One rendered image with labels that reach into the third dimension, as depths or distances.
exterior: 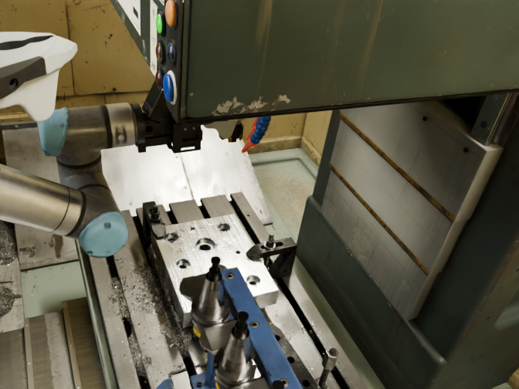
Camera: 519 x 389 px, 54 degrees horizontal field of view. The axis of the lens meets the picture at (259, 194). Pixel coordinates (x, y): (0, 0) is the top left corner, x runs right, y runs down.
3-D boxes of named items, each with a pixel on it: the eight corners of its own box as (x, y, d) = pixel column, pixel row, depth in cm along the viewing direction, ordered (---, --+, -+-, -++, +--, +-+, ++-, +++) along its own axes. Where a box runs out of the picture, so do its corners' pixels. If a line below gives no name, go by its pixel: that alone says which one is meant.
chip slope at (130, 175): (25, 312, 148) (9, 247, 133) (12, 182, 195) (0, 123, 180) (292, 254, 183) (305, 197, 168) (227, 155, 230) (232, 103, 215)
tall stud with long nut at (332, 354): (317, 394, 107) (330, 357, 100) (312, 383, 109) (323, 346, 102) (329, 390, 109) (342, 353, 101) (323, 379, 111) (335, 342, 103)
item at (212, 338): (205, 359, 75) (206, 356, 75) (195, 331, 79) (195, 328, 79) (249, 346, 78) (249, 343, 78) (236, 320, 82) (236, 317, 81)
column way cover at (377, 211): (405, 326, 126) (486, 151, 95) (314, 210, 159) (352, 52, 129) (420, 321, 128) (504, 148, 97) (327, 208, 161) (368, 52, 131)
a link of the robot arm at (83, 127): (41, 145, 88) (33, 101, 83) (105, 137, 93) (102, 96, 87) (45, 170, 83) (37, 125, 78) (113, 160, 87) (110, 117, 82)
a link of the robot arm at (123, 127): (102, 96, 87) (111, 119, 82) (129, 94, 89) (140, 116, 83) (106, 134, 92) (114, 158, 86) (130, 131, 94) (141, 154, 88)
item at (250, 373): (258, 387, 73) (260, 378, 72) (216, 393, 72) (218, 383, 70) (249, 351, 78) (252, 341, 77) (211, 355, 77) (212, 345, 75)
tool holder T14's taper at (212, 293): (227, 314, 80) (231, 285, 76) (199, 318, 79) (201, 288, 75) (221, 293, 84) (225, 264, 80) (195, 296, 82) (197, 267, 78)
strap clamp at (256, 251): (245, 285, 130) (252, 242, 121) (240, 276, 132) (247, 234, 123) (290, 275, 135) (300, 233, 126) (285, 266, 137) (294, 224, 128)
